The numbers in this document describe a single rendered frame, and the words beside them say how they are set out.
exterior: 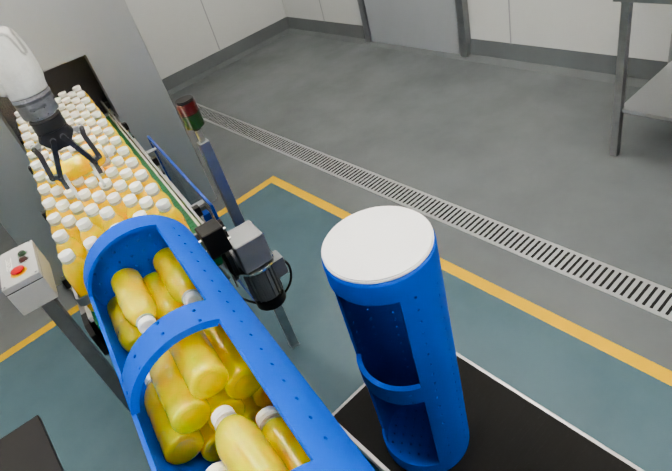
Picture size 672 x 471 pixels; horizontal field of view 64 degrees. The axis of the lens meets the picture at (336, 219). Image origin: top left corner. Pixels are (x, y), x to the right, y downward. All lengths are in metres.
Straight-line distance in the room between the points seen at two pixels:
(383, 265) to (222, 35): 5.19
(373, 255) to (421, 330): 0.23
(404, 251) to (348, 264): 0.13
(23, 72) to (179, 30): 4.63
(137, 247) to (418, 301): 0.69
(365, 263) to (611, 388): 1.28
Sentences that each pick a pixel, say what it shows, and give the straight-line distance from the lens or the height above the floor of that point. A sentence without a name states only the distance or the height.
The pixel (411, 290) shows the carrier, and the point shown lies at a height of 0.98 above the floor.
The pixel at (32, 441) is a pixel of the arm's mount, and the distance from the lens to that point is 1.34.
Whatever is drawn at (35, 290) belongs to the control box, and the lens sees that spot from 1.67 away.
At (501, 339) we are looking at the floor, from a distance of 2.38.
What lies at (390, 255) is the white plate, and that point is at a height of 1.04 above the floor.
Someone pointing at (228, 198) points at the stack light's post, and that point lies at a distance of 1.99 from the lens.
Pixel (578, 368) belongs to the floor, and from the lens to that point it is 2.31.
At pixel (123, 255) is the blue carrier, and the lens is 1.40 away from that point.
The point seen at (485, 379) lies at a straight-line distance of 2.08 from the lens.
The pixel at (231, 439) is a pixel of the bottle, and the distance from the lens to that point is 0.86.
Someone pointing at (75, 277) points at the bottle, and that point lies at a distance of 1.65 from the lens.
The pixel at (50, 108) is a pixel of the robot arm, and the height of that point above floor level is 1.48.
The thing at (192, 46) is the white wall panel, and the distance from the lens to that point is 6.07.
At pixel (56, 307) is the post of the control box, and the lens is 1.81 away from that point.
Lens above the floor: 1.86
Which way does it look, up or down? 36 degrees down
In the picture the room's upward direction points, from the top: 17 degrees counter-clockwise
